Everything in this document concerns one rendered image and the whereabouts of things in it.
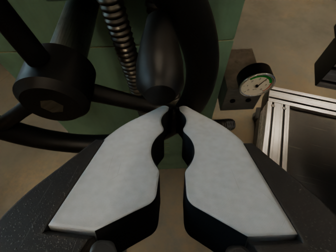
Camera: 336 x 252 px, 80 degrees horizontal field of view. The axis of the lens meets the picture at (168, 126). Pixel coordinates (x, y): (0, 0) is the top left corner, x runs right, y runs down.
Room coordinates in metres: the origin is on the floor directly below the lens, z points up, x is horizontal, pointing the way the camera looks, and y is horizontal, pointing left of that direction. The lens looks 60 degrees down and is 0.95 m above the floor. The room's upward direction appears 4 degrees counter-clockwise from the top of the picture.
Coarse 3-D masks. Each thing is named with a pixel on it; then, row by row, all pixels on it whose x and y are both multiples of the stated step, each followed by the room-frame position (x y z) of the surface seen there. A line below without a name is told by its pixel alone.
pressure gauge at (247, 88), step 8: (256, 64) 0.26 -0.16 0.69; (264, 64) 0.26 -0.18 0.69; (240, 72) 0.26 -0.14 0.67; (248, 72) 0.25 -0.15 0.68; (256, 72) 0.24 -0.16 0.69; (264, 72) 0.24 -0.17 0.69; (240, 80) 0.24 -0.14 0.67; (248, 80) 0.24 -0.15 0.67; (256, 80) 0.24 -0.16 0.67; (272, 80) 0.24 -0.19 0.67; (240, 88) 0.23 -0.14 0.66; (248, 88) 0.24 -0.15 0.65; (256, 88) 0.24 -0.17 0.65; (264, 88) 0.24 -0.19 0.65; (248, 96) 0.23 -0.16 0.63
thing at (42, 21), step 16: (16, 0) 0.31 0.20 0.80; (32, 0) 0.31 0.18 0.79; (64, 0) 0.31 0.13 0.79; (128, 0) 0.31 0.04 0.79; (144, 0) 0.30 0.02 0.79; (208, 0) 0.30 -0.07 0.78; (224, 0) 0.30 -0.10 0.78; (240, 0) 0.30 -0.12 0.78; (32, 16) 0.31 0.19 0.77; (48, 16) 0.31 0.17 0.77; (128, 16) 0.31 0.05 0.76; (144, 16) 0.31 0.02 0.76; (224, 16) 0.30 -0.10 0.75; (32, 32) 0.31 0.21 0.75; (48, 32) 0.31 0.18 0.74; (96, 32) 0.31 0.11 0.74; (224, 32) 0.30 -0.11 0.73; (0, 48) 0.31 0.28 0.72
